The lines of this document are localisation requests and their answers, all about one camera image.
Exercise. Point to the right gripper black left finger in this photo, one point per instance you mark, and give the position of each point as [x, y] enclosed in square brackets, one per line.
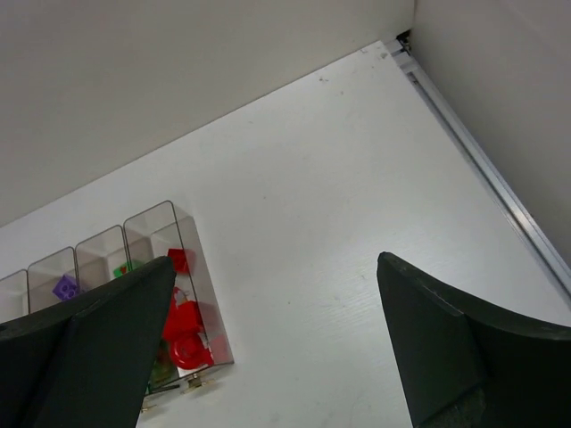
[86, 362]

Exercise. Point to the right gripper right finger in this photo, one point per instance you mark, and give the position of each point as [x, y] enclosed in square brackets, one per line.
[465, 362]

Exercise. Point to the purple lime lego cluster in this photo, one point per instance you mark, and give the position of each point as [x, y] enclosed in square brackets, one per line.
[67, 288]

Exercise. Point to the green square lego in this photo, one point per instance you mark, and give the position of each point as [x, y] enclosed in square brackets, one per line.
[126, 267]

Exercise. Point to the red round lego stack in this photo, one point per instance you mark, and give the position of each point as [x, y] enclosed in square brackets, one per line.
[184, 331]

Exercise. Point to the red square lego brick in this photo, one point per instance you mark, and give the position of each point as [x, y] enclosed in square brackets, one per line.
[183, 260]

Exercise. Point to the side aluminium rail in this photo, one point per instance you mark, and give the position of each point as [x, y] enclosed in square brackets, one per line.
[512, 208]

